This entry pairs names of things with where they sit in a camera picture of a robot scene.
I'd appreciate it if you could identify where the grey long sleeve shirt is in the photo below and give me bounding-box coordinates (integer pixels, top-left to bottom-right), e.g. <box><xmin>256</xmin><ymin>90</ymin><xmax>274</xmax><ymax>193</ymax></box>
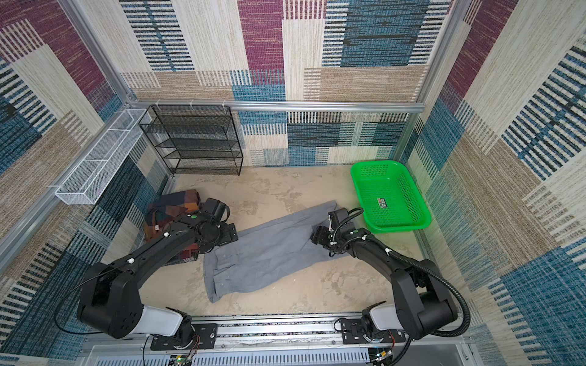
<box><xmin>203</xmin><ymin>201</ymin><xmax>340</xmax><ymax>303</ymax></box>

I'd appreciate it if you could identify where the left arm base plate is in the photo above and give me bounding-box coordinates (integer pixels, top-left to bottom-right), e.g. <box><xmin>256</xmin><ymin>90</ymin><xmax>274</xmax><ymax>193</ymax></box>
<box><xmin>149</xmin><ymin>323</ymin><xmax>218</xmax><ymax>351</ymax></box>

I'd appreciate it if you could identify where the aluminium rail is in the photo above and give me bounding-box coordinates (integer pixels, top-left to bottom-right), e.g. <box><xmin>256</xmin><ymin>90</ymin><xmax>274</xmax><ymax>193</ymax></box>
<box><xmin>129</xmin><ymin>99</ymin><xmax>424</xmax><ymax>114</ymax></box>
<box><xmin>86</xmin><ymin>313</ymin><xmax>468</xmax><ymax>353</ymax></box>

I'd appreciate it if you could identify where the aluminium front rail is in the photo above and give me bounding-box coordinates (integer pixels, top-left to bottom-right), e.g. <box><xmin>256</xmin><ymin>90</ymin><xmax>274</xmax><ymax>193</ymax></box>
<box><xmin>86</xmin><ymin>313</ymin><xmax>468</xmax><ymax>353</ymax></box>

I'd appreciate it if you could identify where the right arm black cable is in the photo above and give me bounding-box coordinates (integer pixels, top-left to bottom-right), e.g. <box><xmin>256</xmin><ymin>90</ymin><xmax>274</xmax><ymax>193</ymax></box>
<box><xmin>329</xmin><ymin>206</ymin><xmax>472</xmax><ymax>366</ymax></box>

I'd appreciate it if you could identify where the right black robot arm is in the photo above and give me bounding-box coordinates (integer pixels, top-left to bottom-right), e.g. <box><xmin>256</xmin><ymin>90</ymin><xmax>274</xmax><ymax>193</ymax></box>
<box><xmin>311</xmin><ymin>207</ymin><xmax>469</xmax><ymax>339</ymax></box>

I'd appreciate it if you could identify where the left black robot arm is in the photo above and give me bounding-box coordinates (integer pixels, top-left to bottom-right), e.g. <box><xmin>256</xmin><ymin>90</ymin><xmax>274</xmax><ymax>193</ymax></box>
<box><xmin>77</xmin><ymin>198</ymin><xmax>238</xmax><ymax>349</ymax></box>

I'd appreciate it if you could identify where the green plastic basket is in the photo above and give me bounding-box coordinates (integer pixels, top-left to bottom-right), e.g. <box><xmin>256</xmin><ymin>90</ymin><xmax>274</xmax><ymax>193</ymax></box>
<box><xmin>350</xmin><ymin>160</ymin><xmax>432</xmax><ymax>233</ymax></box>

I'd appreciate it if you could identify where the black wire shelf rack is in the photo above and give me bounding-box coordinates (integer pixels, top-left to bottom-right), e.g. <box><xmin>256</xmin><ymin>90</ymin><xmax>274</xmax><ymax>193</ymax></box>
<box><xmin>139</xmin><ymin>105</ymin><xmax>244</xmax><ymax>175</ymax></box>

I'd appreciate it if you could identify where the aluminium back rail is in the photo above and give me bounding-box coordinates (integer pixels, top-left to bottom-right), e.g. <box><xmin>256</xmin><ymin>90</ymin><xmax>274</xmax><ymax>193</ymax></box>
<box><xmin>129</xmin><ymin>99</ymin><xmax>424</xmax><ymax>114</ymax></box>

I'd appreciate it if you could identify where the white wire mesh tray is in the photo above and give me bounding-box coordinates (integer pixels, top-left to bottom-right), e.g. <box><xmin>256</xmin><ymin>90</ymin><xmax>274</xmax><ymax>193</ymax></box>
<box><xmin>55</xmin><ymin>108</ymin><xmax>147</xmax><ymax>205</ymax></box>

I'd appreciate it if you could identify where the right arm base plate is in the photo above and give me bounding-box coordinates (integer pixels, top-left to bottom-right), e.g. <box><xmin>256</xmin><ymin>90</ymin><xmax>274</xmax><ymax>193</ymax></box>
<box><xmin>334</xmin><ymin>317</ymin><xmax>407</xmax><ymax>345</ymax></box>

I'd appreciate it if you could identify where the folded plaid flannel shirt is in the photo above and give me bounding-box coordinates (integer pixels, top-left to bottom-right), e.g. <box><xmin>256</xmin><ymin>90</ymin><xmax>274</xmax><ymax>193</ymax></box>
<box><xmin>143</xmin><ymin>189</ymin><xmax>201</xmax><ymax>242</ymax></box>

